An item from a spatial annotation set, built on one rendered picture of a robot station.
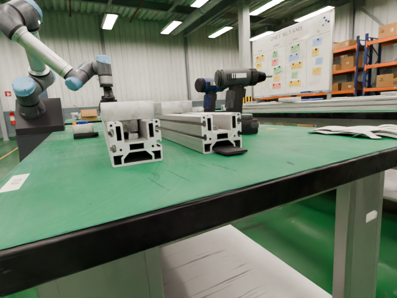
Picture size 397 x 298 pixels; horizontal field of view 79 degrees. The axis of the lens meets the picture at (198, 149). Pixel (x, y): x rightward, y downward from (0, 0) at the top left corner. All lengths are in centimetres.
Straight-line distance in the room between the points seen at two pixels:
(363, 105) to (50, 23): 1221
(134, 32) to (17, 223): 1306
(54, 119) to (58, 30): 1109
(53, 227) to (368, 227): 74
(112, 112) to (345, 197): 59
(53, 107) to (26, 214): 162
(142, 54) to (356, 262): 1274
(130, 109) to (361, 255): 71
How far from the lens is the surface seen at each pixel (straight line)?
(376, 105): 198
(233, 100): 82
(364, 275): 89
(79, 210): 31
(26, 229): 29
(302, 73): 390
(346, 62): 1155
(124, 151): 48
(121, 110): 55
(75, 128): 112
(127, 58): 1289
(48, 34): 1277
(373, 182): 78
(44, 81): 183
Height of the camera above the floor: 89
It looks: 10 degrees down
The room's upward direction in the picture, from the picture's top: 4 degrees counter-clockwise
